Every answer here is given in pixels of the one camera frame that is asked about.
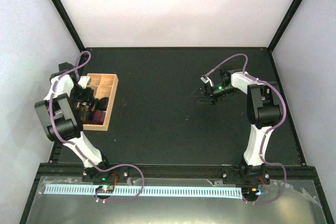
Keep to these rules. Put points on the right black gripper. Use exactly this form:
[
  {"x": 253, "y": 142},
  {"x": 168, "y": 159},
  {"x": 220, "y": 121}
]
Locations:
[{"x": 212, "y": 100}]

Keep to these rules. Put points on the wooden compartment box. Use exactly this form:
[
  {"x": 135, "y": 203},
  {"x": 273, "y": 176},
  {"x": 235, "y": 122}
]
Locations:
[{"x": 104, "y": 85}]

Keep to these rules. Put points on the right black frame post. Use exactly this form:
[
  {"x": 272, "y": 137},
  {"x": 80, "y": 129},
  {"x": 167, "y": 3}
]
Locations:
[{"x": 294, "y": 6}]

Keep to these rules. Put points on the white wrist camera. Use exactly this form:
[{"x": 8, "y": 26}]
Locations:
[
  {"x": 84, "y": 81},
  {"x": 207, "y": 80}
]

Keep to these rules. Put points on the light blue slotted cable duct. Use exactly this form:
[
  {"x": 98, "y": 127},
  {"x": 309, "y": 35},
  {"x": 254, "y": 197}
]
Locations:
[{"x": 146, "y": 191}]

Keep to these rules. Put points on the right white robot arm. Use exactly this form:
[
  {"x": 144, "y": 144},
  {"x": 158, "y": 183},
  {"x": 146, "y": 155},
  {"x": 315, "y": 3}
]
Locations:
[{"x": 266, "y": 111}]

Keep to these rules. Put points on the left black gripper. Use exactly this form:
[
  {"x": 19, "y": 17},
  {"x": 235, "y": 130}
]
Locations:
[{"x": 88, "y": 97}]

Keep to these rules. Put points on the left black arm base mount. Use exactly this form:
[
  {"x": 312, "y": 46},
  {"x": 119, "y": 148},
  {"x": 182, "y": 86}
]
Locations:
[{"x": 92, "y": 175}]

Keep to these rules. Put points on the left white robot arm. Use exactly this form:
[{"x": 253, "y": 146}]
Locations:
[{"x": 60, "y": 114}]

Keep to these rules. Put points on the black floral patterned tie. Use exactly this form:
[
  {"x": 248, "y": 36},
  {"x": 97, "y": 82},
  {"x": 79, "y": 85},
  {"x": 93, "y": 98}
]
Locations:
[{"x": 85, "y": 114}]

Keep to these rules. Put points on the dark rolled tie in box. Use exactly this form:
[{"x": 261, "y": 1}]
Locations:
[{"x": 102, "y": 104}]

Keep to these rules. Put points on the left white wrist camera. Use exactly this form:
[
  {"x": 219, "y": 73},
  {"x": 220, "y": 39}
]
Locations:
[{"x": 84, "y": 81}]

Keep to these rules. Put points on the left black frame post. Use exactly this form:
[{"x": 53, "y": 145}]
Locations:
[{"x": 68, "y": 23}]

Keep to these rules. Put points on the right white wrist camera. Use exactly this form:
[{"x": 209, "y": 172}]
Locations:
[{"x": 207, "y": 80}]

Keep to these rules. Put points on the black frame post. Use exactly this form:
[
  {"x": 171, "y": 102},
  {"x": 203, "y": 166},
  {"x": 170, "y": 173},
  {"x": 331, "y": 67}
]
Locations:
[
  {"x": 68, "y": 23},
  {"x": 294, "y": 6}
]

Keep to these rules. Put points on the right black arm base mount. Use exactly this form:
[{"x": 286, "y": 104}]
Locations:
[{"x": 245, "y": 175}]

